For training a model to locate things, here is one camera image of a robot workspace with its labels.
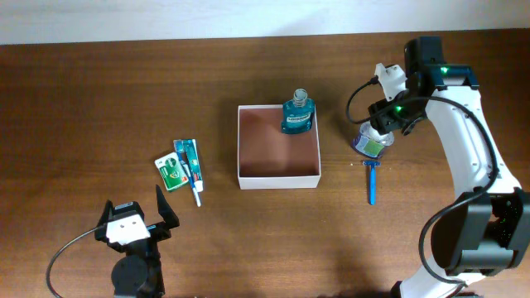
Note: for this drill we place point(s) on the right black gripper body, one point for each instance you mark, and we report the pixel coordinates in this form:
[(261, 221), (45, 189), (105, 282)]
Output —
[(400, 115)]

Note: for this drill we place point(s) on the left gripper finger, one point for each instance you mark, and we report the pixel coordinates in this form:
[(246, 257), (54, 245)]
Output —
[(107, 213), (168, 215)]

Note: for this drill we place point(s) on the clear pump sanitizer bottle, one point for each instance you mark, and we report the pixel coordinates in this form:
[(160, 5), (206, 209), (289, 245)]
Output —
[(370, 143)]

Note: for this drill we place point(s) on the blue mouthwash bottle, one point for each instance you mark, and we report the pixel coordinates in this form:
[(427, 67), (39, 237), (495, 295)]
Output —
[(298, 113)]

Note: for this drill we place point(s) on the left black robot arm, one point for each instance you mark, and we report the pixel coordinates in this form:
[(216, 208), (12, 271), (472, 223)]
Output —
[(139, 273)]

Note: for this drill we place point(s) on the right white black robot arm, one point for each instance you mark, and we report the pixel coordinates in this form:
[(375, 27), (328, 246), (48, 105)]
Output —
[(486, 229)]

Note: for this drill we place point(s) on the green Dettol soap box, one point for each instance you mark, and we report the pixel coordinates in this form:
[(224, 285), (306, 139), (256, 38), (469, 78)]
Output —
[(171, 171)]

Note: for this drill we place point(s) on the blue disposable razor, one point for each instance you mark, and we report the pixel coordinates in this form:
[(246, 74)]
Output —
[(372, 184)]

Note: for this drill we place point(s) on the teal toothpaste tube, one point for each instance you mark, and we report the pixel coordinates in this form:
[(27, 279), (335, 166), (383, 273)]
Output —
[(190, 147)]

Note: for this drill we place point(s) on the blue white toothbrush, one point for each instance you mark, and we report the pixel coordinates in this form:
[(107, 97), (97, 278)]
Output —
[(180, 151)]

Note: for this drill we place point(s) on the white open cardboard box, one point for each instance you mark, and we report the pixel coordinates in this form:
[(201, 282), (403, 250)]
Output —
[(270, 159)]

